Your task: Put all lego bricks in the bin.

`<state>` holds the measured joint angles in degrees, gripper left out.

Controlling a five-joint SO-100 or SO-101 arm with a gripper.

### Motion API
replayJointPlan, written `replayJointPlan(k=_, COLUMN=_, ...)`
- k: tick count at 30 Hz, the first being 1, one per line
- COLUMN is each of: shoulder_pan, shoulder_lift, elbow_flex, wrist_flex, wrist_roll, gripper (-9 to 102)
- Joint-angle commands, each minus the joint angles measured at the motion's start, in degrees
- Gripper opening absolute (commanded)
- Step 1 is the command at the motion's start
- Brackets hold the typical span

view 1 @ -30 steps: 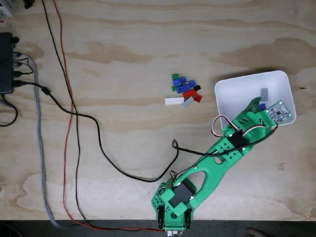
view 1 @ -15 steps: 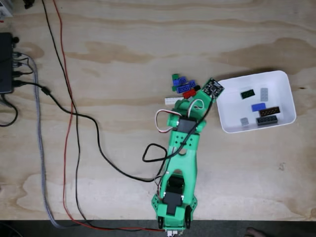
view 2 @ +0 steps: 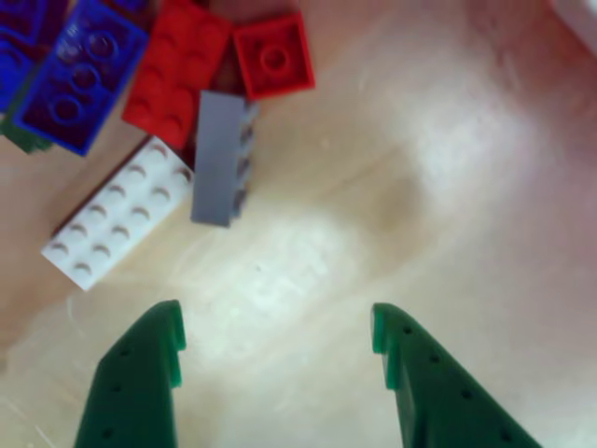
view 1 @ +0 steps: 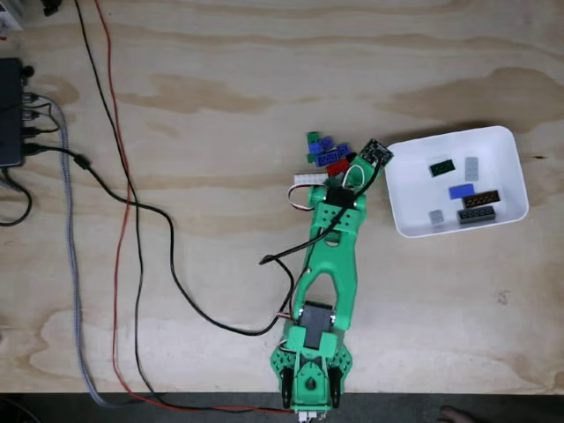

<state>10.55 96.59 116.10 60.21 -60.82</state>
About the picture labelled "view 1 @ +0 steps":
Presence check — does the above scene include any thick black camera cable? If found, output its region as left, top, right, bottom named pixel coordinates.
left=24, top=143, right=384, bottom=338

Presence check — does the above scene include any brown long lego brick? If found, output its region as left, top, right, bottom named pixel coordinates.
left=462, top=190, right=502, bottom=210

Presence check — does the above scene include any white plastic bin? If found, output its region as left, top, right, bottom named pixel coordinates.
left=384, top=125, right=530, bottom=239

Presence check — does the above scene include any green camera circuit board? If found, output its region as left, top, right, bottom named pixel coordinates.
left=359, top=137, right=394, bottom=171

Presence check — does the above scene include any short black hub cable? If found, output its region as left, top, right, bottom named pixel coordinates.
left=22, top=100, right=61, bottom=136

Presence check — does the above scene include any dark green lego brick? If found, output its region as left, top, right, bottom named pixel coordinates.
left=429, top=159, right=456, bottom=177

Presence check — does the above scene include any thin black power cable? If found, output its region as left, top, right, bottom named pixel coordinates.
left=73, top=0, right=297, bottom=415

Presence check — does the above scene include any white box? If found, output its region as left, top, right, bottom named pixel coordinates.
left=0, top=0, right=24, bottom=31

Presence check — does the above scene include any white long lego brick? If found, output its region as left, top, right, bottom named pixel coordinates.
left=293, top=173, right=330, bottom=186

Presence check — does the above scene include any dark grey hub box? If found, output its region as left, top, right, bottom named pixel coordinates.
left=0, top=57, right=26, bottom=168

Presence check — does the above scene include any grey braided cable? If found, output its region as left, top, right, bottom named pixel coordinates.
left=22, top=91, right=149, bottom=409

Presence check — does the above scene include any thin red power cable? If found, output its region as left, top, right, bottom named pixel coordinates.
left=94, top=0, right=297, bottom=415

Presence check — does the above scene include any black looped cable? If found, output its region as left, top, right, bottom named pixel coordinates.
left=0, top=169, right=33, bottom=228

